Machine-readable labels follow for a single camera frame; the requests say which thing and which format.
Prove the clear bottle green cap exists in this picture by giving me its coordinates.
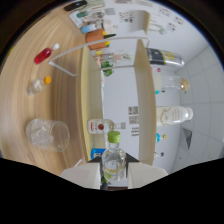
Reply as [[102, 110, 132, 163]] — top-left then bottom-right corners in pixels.
[[101, 130, 128, 183]]

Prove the clear bottle orange cap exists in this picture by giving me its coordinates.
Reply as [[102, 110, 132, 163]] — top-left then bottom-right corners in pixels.
[[26, 75, 53, 97]]

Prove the small red liquid bottle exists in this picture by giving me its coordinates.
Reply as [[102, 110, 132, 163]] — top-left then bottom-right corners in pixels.
[[34, 43, 60, 65]]

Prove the blue white cup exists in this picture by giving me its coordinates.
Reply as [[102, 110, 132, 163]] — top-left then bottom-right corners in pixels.
[[80, 23, 99, 34]]

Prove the green cup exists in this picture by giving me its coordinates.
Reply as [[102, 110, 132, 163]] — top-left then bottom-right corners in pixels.
[[76, 10, 89, 18]]

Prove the small light blue bottle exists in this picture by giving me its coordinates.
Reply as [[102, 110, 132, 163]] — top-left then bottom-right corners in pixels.
[[155, 133, 168, 143]]

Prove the clear bottle red label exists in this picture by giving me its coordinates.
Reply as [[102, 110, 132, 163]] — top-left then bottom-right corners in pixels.
[[87, 118, 127, 135]]

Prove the glass tumbler with ice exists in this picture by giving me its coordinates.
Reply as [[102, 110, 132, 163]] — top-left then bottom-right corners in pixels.
[[25, 118, 71, 153]]

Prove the ceiling air vent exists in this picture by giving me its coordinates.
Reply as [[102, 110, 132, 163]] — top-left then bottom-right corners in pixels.
[[181, 128, 194, 149]]

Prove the tall white milk bottle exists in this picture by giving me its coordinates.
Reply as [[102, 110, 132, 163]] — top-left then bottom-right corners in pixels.
[[155, 105, 194, 127]]

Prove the glass jar cork lid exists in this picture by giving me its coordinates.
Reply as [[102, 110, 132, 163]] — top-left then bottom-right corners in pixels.
[[152, 74, 191, 93]]

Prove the green potted plant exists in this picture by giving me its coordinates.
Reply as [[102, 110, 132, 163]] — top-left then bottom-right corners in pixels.
[[101, 59, 115, 77]]

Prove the black yellow tall can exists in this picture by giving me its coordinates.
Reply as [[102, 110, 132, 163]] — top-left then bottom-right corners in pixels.
[[145, 48, 185, 67]]

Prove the white flower vase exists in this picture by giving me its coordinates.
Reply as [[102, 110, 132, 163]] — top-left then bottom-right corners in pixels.
[[113, 51, 134, 66]]

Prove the orange storage basket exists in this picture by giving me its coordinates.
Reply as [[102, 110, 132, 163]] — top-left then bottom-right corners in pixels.
[[85, 29, 108, 51]]

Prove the white tray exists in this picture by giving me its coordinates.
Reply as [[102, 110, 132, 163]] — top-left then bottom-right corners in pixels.
[[69, 9, 101, 28]]

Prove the black handbag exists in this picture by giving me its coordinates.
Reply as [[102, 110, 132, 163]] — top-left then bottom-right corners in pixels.
[[63, 0, 88, 12]]

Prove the white frame wooden shelf rack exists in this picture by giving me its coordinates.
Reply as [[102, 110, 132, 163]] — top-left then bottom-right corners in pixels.
[[48, 38, 158, 168]]

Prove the wooden wall shelf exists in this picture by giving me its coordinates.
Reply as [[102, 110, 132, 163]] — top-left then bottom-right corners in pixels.
[[128, 9, 152, 35]]

